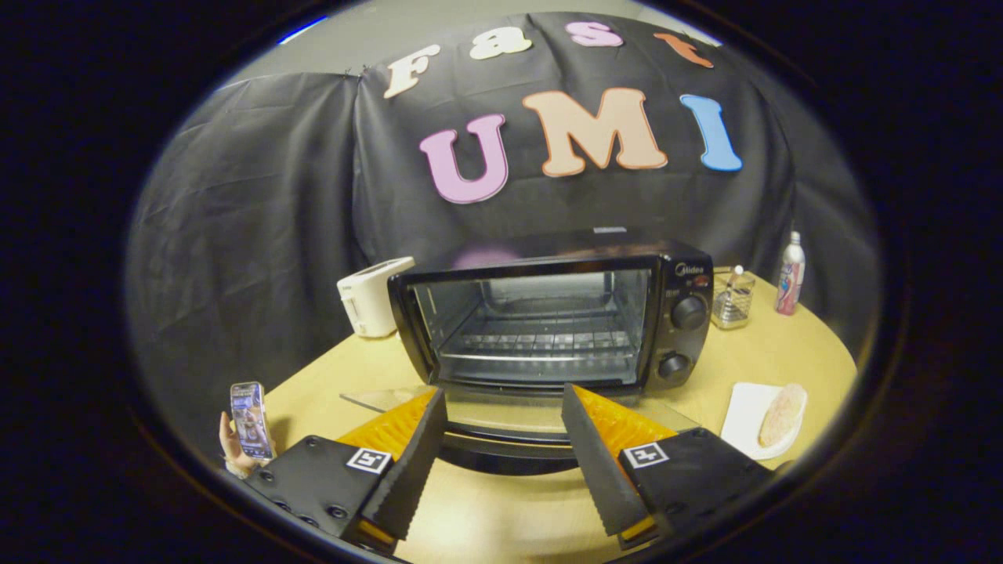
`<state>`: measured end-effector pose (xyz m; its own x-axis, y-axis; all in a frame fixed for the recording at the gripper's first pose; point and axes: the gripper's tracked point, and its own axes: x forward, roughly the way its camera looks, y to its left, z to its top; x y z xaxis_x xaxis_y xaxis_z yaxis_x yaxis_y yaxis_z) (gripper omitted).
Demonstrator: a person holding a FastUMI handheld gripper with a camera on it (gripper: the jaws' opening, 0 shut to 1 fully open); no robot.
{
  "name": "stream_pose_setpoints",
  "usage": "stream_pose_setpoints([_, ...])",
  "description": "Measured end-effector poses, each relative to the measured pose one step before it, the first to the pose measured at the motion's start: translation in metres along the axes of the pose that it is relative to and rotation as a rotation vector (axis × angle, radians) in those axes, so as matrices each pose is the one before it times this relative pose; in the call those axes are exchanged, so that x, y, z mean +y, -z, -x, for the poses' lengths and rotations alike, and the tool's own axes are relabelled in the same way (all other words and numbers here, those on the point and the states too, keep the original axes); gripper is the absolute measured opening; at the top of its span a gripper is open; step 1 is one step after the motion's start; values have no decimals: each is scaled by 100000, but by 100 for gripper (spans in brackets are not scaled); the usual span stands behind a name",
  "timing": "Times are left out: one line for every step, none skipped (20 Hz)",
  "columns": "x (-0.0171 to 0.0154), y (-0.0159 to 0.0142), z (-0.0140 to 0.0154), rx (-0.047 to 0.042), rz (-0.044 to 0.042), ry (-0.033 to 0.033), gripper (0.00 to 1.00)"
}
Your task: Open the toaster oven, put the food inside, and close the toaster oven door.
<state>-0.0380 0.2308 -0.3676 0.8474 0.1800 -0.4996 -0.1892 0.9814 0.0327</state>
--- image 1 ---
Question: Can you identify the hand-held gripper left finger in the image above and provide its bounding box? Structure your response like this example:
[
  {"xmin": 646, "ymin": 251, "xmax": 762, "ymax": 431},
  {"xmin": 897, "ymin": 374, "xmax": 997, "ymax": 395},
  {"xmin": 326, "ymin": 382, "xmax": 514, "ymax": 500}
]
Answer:
[{"xmin": 244, "ymin": 388, "xmax": 449, "ymax": 555}]

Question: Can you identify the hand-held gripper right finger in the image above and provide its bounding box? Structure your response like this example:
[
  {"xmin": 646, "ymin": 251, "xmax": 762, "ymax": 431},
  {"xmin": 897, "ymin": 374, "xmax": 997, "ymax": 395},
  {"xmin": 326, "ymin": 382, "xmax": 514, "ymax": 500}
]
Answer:
[{"xmin": 561, "ymin": 383, "xmax": 777, "ymax": 551}]

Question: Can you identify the black toaster oven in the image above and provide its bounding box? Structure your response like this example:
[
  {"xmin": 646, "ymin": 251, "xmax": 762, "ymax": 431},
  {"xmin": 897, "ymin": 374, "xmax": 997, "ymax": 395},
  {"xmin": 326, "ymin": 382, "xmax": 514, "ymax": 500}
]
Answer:
[{"xmin": 341, "ymin": 228, "xmax": 715, "ymax": 476}]

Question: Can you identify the oval bread slice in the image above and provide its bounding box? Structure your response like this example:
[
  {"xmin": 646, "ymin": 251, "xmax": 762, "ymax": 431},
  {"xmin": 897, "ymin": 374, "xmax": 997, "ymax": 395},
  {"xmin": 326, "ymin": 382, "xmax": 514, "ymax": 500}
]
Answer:
[{"xmin": 758, "ymin": 383, "xmax": 808, "ymax": 448}]

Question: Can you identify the white pop-up toaster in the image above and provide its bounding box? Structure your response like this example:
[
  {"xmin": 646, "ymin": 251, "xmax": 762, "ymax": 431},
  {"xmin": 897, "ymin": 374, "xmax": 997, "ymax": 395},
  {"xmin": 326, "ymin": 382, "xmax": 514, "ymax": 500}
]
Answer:
[{"xmin": 337, "ymin": 256, "xmax": 416, "ymax": 338}]

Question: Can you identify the white square plate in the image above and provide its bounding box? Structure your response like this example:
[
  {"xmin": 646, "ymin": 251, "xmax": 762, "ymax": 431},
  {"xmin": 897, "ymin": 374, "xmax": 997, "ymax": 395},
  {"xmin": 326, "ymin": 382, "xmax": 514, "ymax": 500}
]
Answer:
[{"xmin": 720, "ymin": 381, "xmax": 808, "ymax": 461}]

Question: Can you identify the smartphone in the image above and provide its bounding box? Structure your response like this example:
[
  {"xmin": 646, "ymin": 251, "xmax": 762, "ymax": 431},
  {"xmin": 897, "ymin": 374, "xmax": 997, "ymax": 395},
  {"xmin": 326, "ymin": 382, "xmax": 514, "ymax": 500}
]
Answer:
[{"xmin": 230, "ymin": 381, "xmax": 274, "ymax": 460}]

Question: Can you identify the clear glass jar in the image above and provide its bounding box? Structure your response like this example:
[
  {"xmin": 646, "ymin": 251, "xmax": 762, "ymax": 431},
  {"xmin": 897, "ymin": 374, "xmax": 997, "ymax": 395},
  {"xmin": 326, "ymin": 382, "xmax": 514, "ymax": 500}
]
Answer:
[{"xmin": 711, "ymin": 265, "xmax": 756, "ymax": 330}]

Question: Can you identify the pink label drink bottle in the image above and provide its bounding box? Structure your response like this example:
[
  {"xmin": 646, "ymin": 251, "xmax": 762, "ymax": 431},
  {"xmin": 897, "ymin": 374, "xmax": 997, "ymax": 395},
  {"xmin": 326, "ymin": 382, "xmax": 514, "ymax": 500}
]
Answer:
[{"xmin": 775, "ymin": 231, "xmax": 806, "ymax": 316}]

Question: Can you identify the black backdrop cloth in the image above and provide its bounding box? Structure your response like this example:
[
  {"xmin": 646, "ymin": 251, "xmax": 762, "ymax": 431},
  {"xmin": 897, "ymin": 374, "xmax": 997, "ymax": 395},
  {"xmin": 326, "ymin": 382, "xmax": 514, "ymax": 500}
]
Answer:
[{"xmin": 125, "ymin": 11, "xmax": 882, "ymax": 463}]

